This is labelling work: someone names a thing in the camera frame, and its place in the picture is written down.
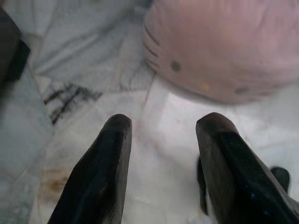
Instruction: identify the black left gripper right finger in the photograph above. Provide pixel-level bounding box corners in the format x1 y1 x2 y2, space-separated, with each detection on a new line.
195 112 299 224

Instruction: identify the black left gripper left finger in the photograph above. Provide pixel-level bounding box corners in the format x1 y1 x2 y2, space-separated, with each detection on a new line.
48 113 133 224

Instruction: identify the brown fabric sofa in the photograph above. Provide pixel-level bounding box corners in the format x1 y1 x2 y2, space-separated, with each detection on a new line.
0 7 31 87

